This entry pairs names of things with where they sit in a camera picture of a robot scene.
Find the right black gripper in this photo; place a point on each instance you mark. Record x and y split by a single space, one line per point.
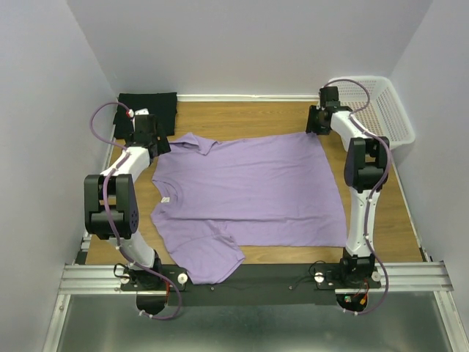
310 125

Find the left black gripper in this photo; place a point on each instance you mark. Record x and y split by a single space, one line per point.
163 144

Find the purple t shirt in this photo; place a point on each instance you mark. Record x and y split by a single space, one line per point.
218 197

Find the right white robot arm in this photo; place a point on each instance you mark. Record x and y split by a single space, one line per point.
366 170

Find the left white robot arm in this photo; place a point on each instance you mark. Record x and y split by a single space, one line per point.
110 204

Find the white plastic basket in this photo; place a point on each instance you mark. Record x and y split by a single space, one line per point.
384 114

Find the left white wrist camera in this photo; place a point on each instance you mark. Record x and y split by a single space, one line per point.
132 113

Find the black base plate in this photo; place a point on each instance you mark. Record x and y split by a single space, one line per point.
318 283

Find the aluminium frame rail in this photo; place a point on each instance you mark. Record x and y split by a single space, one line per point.
418 314

